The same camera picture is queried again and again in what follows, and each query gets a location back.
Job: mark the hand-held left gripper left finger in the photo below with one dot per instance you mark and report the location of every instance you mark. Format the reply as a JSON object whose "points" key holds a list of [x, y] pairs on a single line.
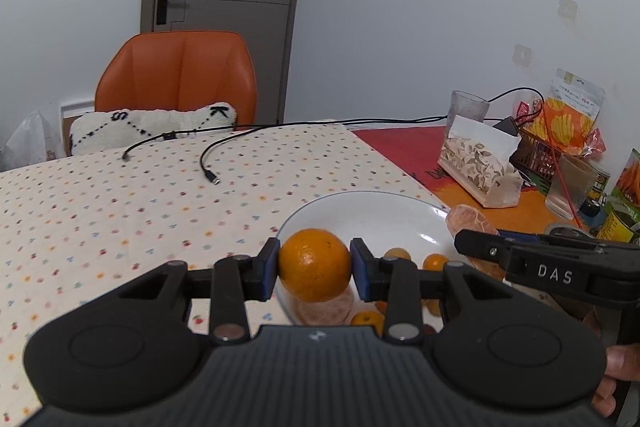
{"points": [[270, 267]]}

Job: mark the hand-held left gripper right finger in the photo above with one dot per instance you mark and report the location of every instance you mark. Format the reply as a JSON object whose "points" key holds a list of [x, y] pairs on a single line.
{"points": [[359, 269]]}

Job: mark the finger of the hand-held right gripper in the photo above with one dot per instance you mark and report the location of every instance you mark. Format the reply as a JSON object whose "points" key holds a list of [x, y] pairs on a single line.
{"points": [[482, 246], [522, 236]]}

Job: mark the wide peeled pomelo segment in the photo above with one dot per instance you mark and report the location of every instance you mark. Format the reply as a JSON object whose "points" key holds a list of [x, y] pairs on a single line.
{"points": [[470, 219]]}

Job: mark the large orange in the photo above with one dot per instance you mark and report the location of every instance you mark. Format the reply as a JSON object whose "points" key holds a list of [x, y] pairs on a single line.
{"points": [[367, 321], [314, 269]]}

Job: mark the small orange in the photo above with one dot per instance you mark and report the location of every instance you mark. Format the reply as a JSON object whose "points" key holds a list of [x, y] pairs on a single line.
{"points": [[435, 262]]}

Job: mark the narrow peeled pomelo segment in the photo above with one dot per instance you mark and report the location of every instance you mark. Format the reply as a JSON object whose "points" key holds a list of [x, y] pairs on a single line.
{"points": [[325, 311]]}

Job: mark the white plate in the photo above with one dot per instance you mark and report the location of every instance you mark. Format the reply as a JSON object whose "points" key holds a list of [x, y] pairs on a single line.
{"points": [[370, 217]]}

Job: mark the red hawthorn fruit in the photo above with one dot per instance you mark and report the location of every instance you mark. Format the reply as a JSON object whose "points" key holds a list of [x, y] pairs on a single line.
{"points": [[429, 330]]}

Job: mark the person's right hand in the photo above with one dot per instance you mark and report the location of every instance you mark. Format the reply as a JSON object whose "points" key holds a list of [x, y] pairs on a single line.
{"points": [[625, 362]]}

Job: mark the small kumquat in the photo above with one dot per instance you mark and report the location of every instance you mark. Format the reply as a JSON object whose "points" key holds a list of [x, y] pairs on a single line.
{"points": [[397, 254]]}

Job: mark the ribbed glass cup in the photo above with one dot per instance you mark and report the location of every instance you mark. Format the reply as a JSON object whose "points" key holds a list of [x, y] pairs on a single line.
{"points": [[570, 187]]}

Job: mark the tissue box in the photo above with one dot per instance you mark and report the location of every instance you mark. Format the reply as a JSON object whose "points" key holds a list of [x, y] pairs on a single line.
{"points": [[477, 167]]}

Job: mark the tin can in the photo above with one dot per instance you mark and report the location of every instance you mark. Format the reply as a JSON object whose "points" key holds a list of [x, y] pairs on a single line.
{"points": [[600, 184], [625, 202]]}

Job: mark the black charger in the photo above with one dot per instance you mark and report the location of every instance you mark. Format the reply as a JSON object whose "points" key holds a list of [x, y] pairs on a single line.
{"points": [[506, 126]]}

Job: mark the orange snack bag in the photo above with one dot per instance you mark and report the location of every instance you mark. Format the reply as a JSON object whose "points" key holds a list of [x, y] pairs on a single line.
{"points": [[570, 117]]}

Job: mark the red table mat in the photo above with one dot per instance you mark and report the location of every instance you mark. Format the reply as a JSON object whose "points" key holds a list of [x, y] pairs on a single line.
{"points": [[400, 147]]}

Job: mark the tall glass cup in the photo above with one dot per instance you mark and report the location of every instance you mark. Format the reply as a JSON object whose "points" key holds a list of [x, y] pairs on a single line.
{"points": [[467, 107]]}

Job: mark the white cushion with black letters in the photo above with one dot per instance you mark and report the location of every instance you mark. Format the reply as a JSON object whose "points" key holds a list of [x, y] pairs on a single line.
{"points": [[150, 127]]}

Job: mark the orange chair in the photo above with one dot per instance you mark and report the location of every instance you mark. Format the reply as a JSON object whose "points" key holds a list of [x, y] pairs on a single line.
{"points": [[175, 72]]}

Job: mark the cardboard box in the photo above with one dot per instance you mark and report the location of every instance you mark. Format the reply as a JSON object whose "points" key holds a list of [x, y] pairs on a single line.
{"points": [[75, 114]]}

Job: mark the white plastic bag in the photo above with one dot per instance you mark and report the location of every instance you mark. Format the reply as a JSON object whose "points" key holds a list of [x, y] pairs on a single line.
{"points": [[27, 139]]}

